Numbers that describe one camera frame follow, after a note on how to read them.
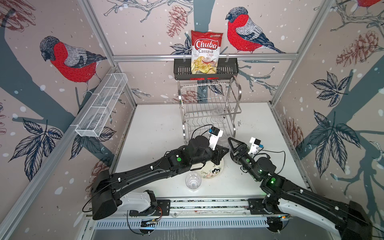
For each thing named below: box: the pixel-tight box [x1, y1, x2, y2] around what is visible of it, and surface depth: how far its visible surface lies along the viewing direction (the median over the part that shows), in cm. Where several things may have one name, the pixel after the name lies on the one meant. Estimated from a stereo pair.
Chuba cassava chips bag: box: [191, 30, 224, 75], surface depth 86 cm
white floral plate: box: [200, 158, 224, 179], surface depth 84 cm
